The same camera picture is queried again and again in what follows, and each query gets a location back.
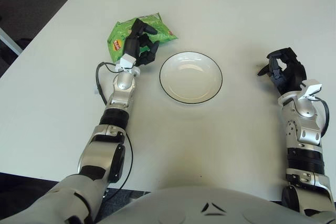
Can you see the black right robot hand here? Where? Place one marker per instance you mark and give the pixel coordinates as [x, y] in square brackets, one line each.
[294, 74]

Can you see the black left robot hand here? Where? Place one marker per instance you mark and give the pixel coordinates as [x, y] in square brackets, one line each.
[131, 47]

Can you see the green snack bag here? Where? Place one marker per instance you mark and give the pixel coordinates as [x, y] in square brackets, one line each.
[116, 32]

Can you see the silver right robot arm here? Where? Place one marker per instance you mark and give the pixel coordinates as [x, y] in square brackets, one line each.
[305, 132]

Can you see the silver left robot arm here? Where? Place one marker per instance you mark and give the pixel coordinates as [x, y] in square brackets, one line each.
[123, 83]

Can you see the white plate with black rim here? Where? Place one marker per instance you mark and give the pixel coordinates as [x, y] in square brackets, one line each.
[190, 85]

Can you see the white furniture edge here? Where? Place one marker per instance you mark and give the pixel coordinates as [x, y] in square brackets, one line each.
[9, 40]

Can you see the grey robot torso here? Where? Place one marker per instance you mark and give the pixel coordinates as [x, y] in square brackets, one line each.
[183, 205]

